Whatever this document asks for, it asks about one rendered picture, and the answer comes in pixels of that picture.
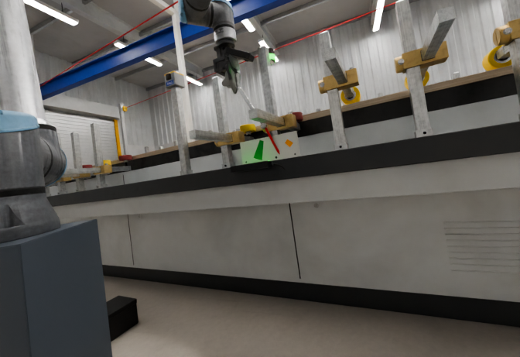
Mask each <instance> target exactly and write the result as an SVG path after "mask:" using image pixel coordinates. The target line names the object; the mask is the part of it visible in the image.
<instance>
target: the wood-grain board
mask: <svg viewBox="0 0 520 357"><path fill-rule="evenodd" d="M513 73H514V72H513V67H512V65H510V66H507V67H501V68H498V69H493V70H488V71H485V72H481V73H478V74H472V75H468V76H465V77H459V78H455V79H452V80H448V81H443V82H439V83H435V84H430V85H426V86H423V88H424V93H429V92H433V91H439V90H443V89H446V88H452V87H456V86H460V85H463V84H469V83H474V82H477V81H483V80H487V79H491V78H494V77H500V76H504V75H508V74H513ZM408 97H410V96H409V90H407V91H400V92H397V93H394V94H388V95H385V96H381V97H377V98H372V99H368V100H365V101H359V102H355V103H352V104H349V105H342V106H341V111H342V112H347V111H350V110H355V109H358V108H364V107H368V106H372V105H378V104H381V103H385V102H389V101H395V100H399V99H402V98H408ZM328 115H330V109H327V110H323V111H319V112H314V113H310V114H307V115H303V120H302V121H301V122H303V121H306V120H310V119H314V118H320V117H324V116H328ZM255 128H256V131H255V132H259V131H262V128H261V127H260V125H259V126H256V127H255ZM209 142H214V141H207V140H197V141H194V142H189V143H188V147H191V146H198V145H201V144H205V143H209ZM174 150H178V146H171V147H168V148H165V149H159V150H155V151H152V152H148V153H143V154H139V155H135V156H132V160H137V159H140V158H144V157H147V156H154V155H157V154H161V153H167V152H171V151H174ZM123 162H124V161H119V160H113V161H111V165H113V164H116V163H123Z"/></svg>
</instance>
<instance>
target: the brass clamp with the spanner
mask: <svg viewBox="0 0 520 357"><path fill-rule="evenodd" d="M279 117H282V118H284V123H285V125H283V126H279V127H277V126H274V125H269V124H267V125H268V127H267V129H268V131H269V132H271V131H275V130H279V131H282V130H287V129H293V128H296V127H297V123H296V116H295V115H294V114H288V115H283V116H279Z"/></svg>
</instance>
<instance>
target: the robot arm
mask: <svg viewBox="0 0 520 357"><path fill-rule="evenodd" d="M178 10H179V17H180V21H181V22H182V23H186V24H187V25H189V24H190V25H195V26H204V27H209V28H213V31H214V41H215V45H216V47H214V51H216V52H217V58H216V59H214V60H213V62H214V72H216V73H218V74H220V75H222V76H224V77H225V79H224V80H223V81H222V86H224V87H227V88H231V89H232V91H233V92H234V94H237V92H238V87H239V85H240V83H241V72H240V66H239V62H238V59H241V60H244V61H246V62H253V61H254V58H255V57H254V56H253V55H251V53H249V52H245V51H241V50H236V49H235V44H236V43H237V39H236V32H235V27H234V16H233V15H234V13H233V10H232V6H231V3H230V2H229V1H228V0H212V1H211V0H178ZM237 58H238V59H237ZM66 169H67V157H66V155H65V153H64V151H63V150H62V149H61V148H60V144H59V139H58V135H57V131H56V126H54V125H52V124H51V123H49V122H48V121H47V120H46V116H45V112H44V107H43V100H42V95H41V90H40V86H39V78H38V74H37V69H36V62H35V57H34V53H33V45H32V41H31V36H30V32H29V24H28V20H27V16H26V8H25V3H24V0H0V243H4V242H11V241H14V240H18V239H24V238H28V237H31V236H34V235H39V234H43V233H46V232H51V231H53V230H56V229H58V228H60V218H59V216H58V215H57V213H56V212H55V211H54V209H53V207H52V205H51V204H50V202H49V201H48V199H47V197H46V188H45V187H47V186H49V185H51V184H54V183H55V182H57V181H58V180H59V179H60V178H61V177H62V176H63V175H64V173H65V171H66Z"/></svg>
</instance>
